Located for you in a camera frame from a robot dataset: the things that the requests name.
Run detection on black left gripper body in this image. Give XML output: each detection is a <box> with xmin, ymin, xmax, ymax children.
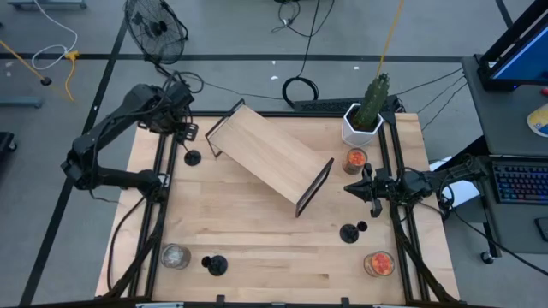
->
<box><xmin>158</xmin><ymin>80</ymin><xmax>196</xmax><ymax>132</ymax></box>

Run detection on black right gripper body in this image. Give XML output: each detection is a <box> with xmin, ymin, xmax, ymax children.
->
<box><xmin>362</xmin><ymin>163</ymin><xmax>403</xmax><ymax>219</ymax></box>

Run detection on black candle stick holder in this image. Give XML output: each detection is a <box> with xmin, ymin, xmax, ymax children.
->
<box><xmin>182</xmin><ymin>140</ymin><xmax>203</xmax><ymax>168</ymax></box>
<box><xmin>200</xmin><ymin>254</ymin><xmax>229</xmax><ymax>277</ymax></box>
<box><xmin>339</xmin><ymin>220</ymin><xmax>369</xmax><ymax>245</ymax></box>

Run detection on orange label candle jar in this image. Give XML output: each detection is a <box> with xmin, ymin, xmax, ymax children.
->
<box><xmin>342</xmin><ymin>147</ymin><xmax>369</xmax><ymax>175</ymax></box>

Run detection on grey glass candle jar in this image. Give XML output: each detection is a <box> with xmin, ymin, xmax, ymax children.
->
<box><xmin>160</xmin><ymin>243</ymin><xmax>193</xmax><ymax>270</ymax></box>

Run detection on white hexagonal plant pot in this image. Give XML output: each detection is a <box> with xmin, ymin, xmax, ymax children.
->
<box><xmin>341</xmin><ymin>102</ymin><xmax>385</xmax><ymax>148</ymax></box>

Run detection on orange labelled tin can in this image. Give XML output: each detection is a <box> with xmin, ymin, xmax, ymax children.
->
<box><xmin>363</xmin><ymin>251</ymin><xmax>396</xmax><ymax>278</ymax></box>

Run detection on black floor fan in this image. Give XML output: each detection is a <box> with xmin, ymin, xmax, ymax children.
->
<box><xmin>122</xmin><ymin>0</ymin><xmax>190</xmax><ymax>66</ymax></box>

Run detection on wooden shelf riser metal legs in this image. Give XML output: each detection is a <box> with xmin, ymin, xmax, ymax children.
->
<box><xmin>204</xmin><ymin>98</ymin><xmax>336</xmax><ymax>219</ymax></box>

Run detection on green cactus plant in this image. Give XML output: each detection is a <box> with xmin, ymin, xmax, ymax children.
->
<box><xmin>354</xmin><ymin>72</ymin><xmax>391</xmax><ymax>129</ymax></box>

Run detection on black keyboard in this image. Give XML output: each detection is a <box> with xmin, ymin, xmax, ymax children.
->
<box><xmin>293</xmin><ymin>95</ymin><xmax>400</xmax><ymax>115</ymax></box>

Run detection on backlit colourful keyboard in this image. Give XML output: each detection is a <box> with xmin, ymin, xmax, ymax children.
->
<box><xmin>491</xmin><ymin>159</ymin><xmax>548</xmax><ymax>205</ymax></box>

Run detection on grey desk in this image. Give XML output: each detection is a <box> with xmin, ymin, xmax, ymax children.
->
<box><xmin>461</xmin><ymin>54</ymin><xmax>548</xmax><ymax>157</ymax></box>

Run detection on yellow blue round pad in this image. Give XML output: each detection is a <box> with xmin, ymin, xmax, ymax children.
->
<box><xmin>527</xmin><ymin>102</ymin><xmax>548</xmax><ymax>139</ymax></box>

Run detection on computer monitor blue screen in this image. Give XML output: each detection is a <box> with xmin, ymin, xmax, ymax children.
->
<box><xmin>474</xmin><ymin>0</ymin><xmax>548</xmax><ymax>92</ymax></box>

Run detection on black aluminium rig frame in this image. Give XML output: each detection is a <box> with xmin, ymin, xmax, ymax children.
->
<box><xmin>100</xmin><ymin>109</ymin><xmax>463</xmax><ymax>308</ymax></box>

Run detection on coiled black cable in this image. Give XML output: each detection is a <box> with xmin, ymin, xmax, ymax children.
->
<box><xmin>281</xmin><ymin>0</ymin><xmax>322</xmax><ymax>108</ymax></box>

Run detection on short yellow cable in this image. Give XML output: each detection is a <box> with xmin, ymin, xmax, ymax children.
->
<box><xmin>63</xmin><ymin>50</ymin><xmax>82</xmax><ymax>103</ymax></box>

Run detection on white cable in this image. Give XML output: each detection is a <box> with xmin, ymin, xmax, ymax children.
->
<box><xmin>31</xmin><ymin>0</ymin><xmax>80</xmax><ymax>72</ymax></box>

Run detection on long yellow cable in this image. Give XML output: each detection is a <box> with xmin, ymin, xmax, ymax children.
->
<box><xmin>375</xmin><ymin>0</ymin><xmax>406</xmax><ymax>79</ymax></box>

